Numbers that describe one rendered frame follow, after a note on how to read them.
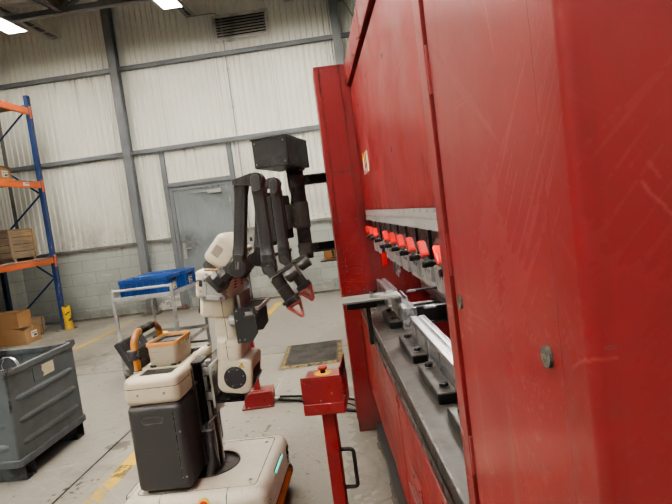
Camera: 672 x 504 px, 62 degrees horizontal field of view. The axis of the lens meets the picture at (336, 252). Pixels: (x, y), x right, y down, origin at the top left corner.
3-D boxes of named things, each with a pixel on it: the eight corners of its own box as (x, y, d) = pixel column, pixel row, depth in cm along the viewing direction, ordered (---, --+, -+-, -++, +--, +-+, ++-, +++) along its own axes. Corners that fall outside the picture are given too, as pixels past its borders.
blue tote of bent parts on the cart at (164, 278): (135, 294, 568) (132, 277, 566) (182, 288, 564) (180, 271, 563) (119, 300, 532) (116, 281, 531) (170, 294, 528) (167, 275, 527)
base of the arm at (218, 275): (212, 275, 247) (204, 279, 235) (224, 263, 246) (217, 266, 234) (225, 289, 247) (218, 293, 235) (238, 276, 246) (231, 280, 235)
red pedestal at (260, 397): (245, 402, 443) (230, 300, 436) (276, 398, 444) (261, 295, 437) (241, 411, 423) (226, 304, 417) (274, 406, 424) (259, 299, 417)
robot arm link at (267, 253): (252, 176, 242) (247, 175, 231) (265, 174, 241) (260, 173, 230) (266, 274, 245) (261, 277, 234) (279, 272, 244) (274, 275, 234)
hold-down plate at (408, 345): (399, 343, 219) (398, 336, 219) (413, 341, 219) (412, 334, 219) (413, 364, 189) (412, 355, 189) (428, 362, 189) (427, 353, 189)
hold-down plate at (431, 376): (418, 372, 179) (417, 363, 179) (435, 370, 179) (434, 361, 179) (439, 405, 149) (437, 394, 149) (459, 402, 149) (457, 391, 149)
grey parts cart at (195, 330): (158, 362, 618) (144, 277, 611) (215, 355, 614) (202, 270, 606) (122, 388, 529) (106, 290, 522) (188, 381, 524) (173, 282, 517)
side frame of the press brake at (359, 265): (356, 417, 380) (312, 77, 363) (479, 400, 383) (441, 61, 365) (359, 432, 355) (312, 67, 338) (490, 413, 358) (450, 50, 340)
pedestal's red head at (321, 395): (311, 398, 233) (306, 356, 231) (349, 394, 231) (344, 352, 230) (304, 416, 213) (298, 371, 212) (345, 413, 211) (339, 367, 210)
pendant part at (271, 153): (290, 259, 415) (274, 145, 409) (322, 256, 410) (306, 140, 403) (267, 268, 366) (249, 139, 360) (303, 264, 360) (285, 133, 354)
